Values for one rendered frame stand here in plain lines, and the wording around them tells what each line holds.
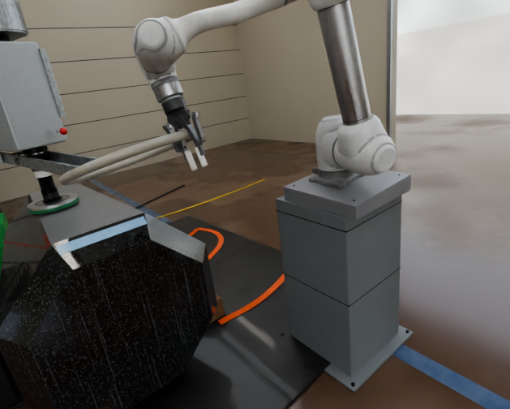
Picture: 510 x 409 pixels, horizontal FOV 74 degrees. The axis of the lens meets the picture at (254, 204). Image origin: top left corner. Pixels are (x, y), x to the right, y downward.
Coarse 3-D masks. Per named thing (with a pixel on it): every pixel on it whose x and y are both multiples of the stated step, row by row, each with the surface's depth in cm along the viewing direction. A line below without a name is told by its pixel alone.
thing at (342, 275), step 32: (288, 224) 156; (320, 224) 139; (352, 224) 131; (384, 224) 146; (288, 256) 163; (320, 256) 145; (352, 256) 135; (384, 256) 151; (288, 288) 172; (320, 288) 152; (352, 288) 140; (384, 288) 157; (320, 320) 159; (352, 320) 145; (384, 320) 163; (320, 352) 167; (352, 352) 150; (384, 352) 165; (352, 384) 150
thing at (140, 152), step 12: (180, 132) 108; (144, 144) 99; (156, 144) 101; (168, 144) 139; (108, 156) 97; (120, 156) 97; (132, 156) 98; (144, 156) 142; (84, 168) 98; (96, 168) 97; (108, 168) 136; (120, 168) 139; (60, 180) 106; (72, 180) 103; (84, 180) 127
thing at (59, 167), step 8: (0, 152) 161; (48, 152) 159; (56, 152) 156; (8, 160) 158; (16, 160) 152; (24, 160) 150; (32, 160) 146; (40, 160) 143; (56, 160) 157; (64, 160) 154; (72, 160) 150; (80, 160) 147; (88, 160) 144; (32, 168) 149; (40, 168) 146; (48, 168) 142; (56, 168) 139; (64, 168) 135; (72, 168) 132
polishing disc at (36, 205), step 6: (42, 198) 168; (66, 198) 162; (72, 198) 161; (30, 204) 160; (36, 204) 158; (42, 204) 157; (48, 204) 156; (54, 204) 154; (60, 204) 156; (30, 210) 155; (36, 210) 153
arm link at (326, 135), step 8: (328, 120) 137; (336, 120) 135; (320, 128) 139; (328, 128) 136; (336, 128) 135; (320, 136) 139; (328, 136) 135; (336, 136) 133; (320, 144) 140; (328, 144) 135; (320, 152) 142; (328, 152) 136; (320, 160) 144; (328, 160) 139; (320, 168) 146; (328, 168) 143; (336, 168) 141; (344, 168) 142
